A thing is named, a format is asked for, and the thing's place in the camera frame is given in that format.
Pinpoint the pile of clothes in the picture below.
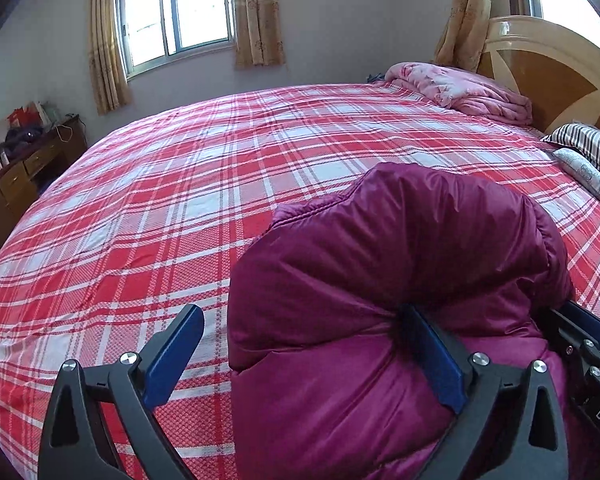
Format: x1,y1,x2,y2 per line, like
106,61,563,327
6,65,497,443
0,120,46,161

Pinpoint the pink floral quilt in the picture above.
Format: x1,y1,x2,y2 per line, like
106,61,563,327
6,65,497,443
384,61,533,126

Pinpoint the magenta puffer jacket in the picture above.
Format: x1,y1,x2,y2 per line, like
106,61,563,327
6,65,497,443
226,162,600,480

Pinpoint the cream and wood headboard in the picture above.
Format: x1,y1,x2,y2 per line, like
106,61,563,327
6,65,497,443
477,16,600,138

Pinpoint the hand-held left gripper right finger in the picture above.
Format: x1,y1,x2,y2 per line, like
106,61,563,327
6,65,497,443
400,304,571,480

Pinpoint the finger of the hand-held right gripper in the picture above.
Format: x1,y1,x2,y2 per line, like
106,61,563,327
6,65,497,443
547,300,600,386

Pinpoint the beige floral curtain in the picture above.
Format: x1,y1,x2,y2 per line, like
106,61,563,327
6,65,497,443
232,0,287,70
432,0,496,73
87,0,133,116

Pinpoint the striped pillow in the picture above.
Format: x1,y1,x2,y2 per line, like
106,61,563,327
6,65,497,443
540,122,600,188

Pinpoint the red plaid bed sheet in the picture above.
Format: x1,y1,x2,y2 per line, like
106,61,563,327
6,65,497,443
0,82,600,480

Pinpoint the red and white gift bag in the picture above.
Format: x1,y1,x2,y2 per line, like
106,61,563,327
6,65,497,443
7,101,51,128

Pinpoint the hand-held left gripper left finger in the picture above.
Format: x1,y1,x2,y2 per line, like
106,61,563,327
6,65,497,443
37,304,206,480

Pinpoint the white patterned pillow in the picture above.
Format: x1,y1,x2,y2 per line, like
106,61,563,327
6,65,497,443
552,147,600,213

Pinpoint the wooden desk with drawers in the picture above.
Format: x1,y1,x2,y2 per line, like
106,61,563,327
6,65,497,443
0,115,88,251

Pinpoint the sliding glass window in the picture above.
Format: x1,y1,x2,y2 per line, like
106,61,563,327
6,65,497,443
114,0,237,80

